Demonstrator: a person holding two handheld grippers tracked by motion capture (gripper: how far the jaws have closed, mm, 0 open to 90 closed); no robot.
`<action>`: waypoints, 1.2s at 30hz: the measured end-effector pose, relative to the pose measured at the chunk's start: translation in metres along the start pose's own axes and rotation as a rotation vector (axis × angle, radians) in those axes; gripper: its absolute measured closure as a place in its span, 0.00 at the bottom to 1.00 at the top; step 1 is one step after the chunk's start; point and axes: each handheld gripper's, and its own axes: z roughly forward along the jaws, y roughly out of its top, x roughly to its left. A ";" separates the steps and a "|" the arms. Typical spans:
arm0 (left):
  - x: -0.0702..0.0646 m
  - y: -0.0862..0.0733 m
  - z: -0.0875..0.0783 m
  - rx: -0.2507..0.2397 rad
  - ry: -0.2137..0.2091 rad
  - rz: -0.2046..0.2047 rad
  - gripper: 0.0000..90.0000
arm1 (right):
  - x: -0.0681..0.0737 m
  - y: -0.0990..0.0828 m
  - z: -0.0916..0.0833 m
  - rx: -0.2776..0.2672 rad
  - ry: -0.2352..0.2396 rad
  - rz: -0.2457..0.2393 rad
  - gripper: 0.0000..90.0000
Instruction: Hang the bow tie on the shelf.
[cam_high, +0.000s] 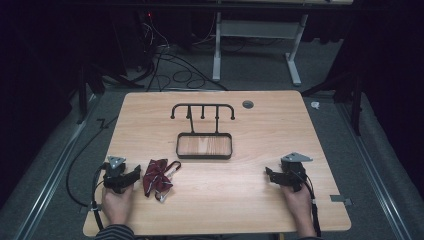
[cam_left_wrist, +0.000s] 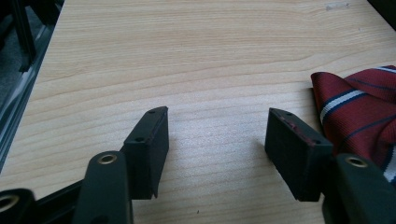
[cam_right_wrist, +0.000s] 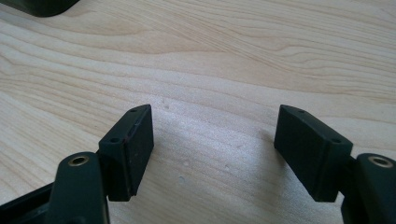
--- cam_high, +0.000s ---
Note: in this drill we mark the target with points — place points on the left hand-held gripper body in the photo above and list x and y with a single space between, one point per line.
114 173

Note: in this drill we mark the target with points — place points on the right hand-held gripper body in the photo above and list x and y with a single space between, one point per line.
294 170

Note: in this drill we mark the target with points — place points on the dark red striped bow tie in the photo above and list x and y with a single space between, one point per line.
157 178

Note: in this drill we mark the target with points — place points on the black metal hook rack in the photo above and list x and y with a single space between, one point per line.
204 145

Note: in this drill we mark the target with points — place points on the person's left hand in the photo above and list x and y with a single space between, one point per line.
116 206

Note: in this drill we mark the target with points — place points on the person's right hand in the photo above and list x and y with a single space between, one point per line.
297 203

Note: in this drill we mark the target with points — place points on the white crumpled paper scrap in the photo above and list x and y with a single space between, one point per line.
315 105

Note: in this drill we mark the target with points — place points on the grey round table grommet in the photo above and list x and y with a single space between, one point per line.
247 104

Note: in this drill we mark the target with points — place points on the black tripod stand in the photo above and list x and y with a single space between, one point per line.
87 86
355 96

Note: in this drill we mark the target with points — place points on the grey metal table bracket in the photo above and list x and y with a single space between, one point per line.
340 199

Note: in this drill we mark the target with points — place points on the grey metal floor rail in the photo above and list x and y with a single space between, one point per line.
376 173
50 186

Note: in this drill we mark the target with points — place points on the white metal desk frame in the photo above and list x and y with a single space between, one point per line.
258 29

